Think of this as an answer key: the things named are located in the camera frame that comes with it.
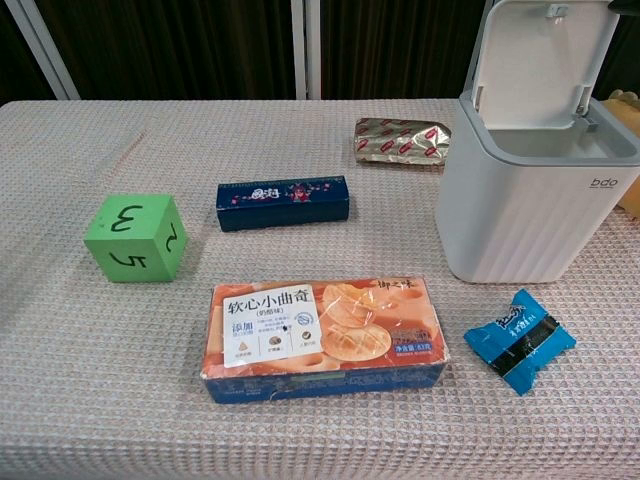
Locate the white trash bin lid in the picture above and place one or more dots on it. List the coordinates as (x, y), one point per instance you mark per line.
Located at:
(520, 210)

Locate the white plastic bin lid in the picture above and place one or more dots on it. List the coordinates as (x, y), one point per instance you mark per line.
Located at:
(537, 55)

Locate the dark blue long box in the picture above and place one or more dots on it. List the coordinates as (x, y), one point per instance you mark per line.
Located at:
(280, 202)

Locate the orange cookie box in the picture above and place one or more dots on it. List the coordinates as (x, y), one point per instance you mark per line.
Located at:
(320, 335)

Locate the gold foil snack wrapper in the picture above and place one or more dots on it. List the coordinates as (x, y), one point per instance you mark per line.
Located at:
(400, 145)

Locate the green numbered foam cube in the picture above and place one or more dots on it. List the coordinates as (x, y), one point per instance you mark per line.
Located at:
(132, 235)

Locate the beige waffle tablecloth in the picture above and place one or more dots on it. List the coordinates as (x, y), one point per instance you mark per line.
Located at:
(150, 380)

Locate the blue snack packet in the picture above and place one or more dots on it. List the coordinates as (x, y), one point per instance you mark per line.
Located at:
(517, 342)

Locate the yellow plush toy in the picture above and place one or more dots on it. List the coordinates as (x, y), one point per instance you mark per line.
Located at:
(627, 150)

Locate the white vertical frame post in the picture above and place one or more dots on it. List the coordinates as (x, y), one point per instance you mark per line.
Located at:
(306, 47)
(47, 47)

